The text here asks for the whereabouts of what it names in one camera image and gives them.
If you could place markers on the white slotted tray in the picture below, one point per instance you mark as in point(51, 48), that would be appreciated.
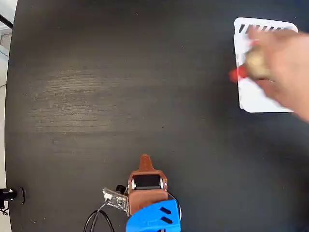
point(251, 99)

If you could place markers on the red turtle toy gold shell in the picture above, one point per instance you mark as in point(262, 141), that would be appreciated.
point(256, 64)

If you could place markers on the bare camera circuit board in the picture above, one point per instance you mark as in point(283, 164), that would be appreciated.
point(115, 198)

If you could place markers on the black table clamp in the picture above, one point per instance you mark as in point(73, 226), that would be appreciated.
point(10, 194)

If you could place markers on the black metal bar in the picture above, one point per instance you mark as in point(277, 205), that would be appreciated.
point(6, 21)

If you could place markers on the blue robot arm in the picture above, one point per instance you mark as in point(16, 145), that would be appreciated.
point(154, 217)

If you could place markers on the person's bare hand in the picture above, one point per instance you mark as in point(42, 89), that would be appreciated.
point(285, 65)

